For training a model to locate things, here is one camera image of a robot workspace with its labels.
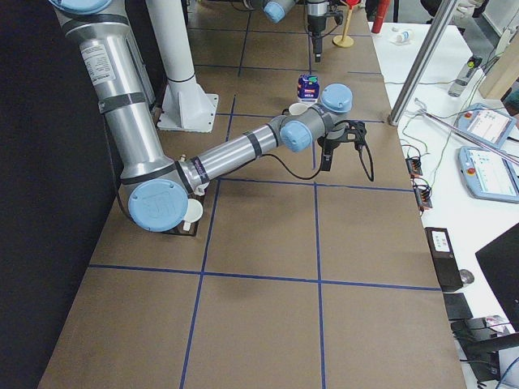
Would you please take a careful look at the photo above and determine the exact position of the white paper cup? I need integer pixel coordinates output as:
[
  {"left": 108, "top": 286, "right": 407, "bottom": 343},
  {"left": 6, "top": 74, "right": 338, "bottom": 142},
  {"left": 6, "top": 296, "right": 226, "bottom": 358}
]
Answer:
[{"left": 288, "top": 102, "right": 308, "bottom": 116}]

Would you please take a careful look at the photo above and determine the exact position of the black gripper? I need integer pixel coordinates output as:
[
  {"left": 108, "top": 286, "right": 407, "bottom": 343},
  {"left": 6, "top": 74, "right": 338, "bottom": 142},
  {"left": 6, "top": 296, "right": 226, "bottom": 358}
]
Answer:
[
  {"left": 317, "top": 120, "right": 367, "bottom": 172},
  {"left": 306, "top": 0, "right": 344, "bottom": 45}
]

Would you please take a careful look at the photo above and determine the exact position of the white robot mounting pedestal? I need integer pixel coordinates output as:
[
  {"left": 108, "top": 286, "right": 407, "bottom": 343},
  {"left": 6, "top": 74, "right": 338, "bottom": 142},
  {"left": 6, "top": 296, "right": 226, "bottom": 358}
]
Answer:
[{"left": 146, "top": 0, "right": 219, "bottom": 133}]

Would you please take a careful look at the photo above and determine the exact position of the blue white milk carton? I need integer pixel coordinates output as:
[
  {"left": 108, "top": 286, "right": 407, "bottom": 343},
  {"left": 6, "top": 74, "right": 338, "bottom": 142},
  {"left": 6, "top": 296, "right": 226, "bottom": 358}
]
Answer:
[{"left": 297, "top": 74, "right": 320, "bottom": 103}]

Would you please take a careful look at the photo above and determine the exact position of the clear water bottle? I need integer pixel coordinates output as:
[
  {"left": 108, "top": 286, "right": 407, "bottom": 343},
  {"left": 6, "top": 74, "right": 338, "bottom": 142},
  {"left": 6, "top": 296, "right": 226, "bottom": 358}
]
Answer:
[{"left": 448, "top": 56, "right": 483, "bottom": 97}]

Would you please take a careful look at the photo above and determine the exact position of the black box with buttons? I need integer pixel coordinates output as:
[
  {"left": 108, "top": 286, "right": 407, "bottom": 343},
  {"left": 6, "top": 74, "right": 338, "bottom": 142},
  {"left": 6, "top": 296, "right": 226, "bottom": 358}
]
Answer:
[{"left": 424, "top": 227, "right": 463, "bottom": 293}]

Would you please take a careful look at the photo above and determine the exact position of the red bottle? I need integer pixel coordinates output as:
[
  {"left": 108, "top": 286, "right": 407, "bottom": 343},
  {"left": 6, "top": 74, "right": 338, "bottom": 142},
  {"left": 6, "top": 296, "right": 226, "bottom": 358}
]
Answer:
[{"left": 371, "top": 0, "right": 391, "bottom": 34}]

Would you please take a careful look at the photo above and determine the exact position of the orange connector board far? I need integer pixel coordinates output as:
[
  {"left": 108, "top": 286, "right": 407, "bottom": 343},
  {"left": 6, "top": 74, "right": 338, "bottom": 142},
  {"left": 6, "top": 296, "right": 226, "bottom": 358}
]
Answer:
[{"left": 405, "top": 156, "right": 422, "bottom": 177}]

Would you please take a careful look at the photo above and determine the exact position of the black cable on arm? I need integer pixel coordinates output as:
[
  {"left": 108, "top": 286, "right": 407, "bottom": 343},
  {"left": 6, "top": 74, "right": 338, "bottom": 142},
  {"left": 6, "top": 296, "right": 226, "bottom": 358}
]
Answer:
[{"left": 259, "top": 119, "right": 375, "bottom": 182}]

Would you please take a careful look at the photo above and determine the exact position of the teach pendant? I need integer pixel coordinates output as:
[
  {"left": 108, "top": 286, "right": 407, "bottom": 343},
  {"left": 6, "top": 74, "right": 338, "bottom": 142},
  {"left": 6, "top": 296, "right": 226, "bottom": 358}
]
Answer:
[
  {"left": 457, "top": 147, "right": 518, "bottom": 203},
  {"left": 455, "top": 103, "right": 517, "bottom": 149}
]

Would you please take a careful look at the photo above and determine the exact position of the aluminium frame post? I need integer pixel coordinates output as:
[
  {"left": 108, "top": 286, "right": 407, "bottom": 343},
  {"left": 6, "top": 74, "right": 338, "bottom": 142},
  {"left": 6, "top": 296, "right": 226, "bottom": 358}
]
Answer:
[{"left": 388, "top": 0, "right": 457, "bottom": 126}]

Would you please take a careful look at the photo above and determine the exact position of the orange connector board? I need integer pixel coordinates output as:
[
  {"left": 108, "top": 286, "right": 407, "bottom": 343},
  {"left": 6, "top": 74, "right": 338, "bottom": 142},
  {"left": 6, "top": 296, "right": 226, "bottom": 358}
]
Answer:
[
  {"left": 405, "top": 156, "right": 422, "bottom": 177},
  {"left": 413, "top": 181, "right": 432, "bottom": 212}
]

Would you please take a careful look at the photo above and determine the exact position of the orange connector board near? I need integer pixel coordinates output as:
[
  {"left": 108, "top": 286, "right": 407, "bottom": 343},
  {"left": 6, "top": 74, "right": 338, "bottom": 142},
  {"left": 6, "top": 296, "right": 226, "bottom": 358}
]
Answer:
[{"left": 413, "top": 181, "right": 432, "bottom": 212}]

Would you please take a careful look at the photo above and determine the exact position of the round wooden stand base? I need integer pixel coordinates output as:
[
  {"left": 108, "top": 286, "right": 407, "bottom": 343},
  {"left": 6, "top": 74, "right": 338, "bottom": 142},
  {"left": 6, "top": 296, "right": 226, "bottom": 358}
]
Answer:
[{"left": 332, "top": 7, "right": 354, "bottom": 48}]

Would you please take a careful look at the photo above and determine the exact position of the near teach pendant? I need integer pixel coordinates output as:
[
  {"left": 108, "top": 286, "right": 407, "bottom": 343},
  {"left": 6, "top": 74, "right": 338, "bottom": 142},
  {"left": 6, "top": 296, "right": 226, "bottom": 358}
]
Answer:
[{"left": 457, "top": 147, "right": 518, "bottom": 203}]

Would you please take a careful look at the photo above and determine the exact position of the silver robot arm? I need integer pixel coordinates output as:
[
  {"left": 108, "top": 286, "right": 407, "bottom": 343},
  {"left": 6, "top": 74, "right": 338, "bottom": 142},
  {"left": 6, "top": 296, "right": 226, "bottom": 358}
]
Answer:
[
  {"left": 242, "top": 0, "right": 344, "bottom": 45},
  {"left": 53, "top": 1, "right": 374, "bottom": 233}
]

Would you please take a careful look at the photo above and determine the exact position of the black monitor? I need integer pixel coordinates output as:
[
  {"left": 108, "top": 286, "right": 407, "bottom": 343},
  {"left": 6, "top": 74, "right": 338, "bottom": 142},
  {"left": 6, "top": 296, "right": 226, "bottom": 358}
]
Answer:
[{"left": 476, "top": 225, "right": 519, "bottom": 331}]

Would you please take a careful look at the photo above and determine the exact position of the far teach pendant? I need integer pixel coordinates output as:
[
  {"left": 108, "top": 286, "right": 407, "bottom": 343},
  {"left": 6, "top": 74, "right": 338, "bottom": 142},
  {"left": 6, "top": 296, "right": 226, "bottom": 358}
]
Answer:
[{"left": 455, "top": 103, "right": 517, "bottom": 149}]

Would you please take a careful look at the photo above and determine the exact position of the white cup on holder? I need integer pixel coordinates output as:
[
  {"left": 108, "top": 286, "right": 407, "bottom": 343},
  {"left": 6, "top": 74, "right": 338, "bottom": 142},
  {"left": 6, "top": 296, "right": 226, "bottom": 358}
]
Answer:
[{"left": 182, "top": 199, "right": 204, "bottom": 232}]

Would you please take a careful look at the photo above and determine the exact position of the crumpled white plastic bottle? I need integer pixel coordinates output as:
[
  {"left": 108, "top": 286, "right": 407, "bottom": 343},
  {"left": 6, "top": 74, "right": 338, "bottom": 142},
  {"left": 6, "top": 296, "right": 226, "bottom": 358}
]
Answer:
[{"left": 389, "top": 29, "right": 414, "bottom": 45}]

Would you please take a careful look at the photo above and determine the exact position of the black cup holder tray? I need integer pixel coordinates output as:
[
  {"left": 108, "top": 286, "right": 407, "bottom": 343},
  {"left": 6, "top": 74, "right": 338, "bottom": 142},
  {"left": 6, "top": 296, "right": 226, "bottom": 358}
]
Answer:
[{"left": 164, "top": 195, "right": 204, "bottom": 237}]

